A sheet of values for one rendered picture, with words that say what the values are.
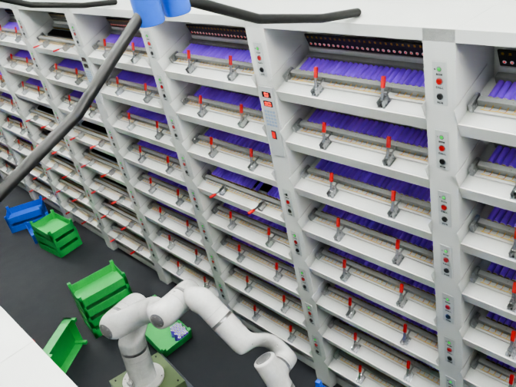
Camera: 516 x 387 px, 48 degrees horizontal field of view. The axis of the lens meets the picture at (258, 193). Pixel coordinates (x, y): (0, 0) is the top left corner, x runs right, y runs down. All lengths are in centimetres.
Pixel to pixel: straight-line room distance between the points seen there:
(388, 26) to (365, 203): 67
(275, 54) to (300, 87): 15
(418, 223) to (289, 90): 62
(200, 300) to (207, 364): 121
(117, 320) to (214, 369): 90
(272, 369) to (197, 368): 121
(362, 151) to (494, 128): 51
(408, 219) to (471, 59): 58
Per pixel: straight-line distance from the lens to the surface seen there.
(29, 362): 90
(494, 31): 151
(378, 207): 202
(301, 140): 211
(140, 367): 267
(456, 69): 159
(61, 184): 477
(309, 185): 221
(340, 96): 190
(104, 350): 358
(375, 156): 192
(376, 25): 168
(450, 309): 206
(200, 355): 331
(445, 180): 176
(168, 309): 216
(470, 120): 165
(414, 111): 173
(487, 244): 184
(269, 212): 248
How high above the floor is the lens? 226
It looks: 30 degrees down
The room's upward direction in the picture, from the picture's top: 13 degrees counter-clockwise
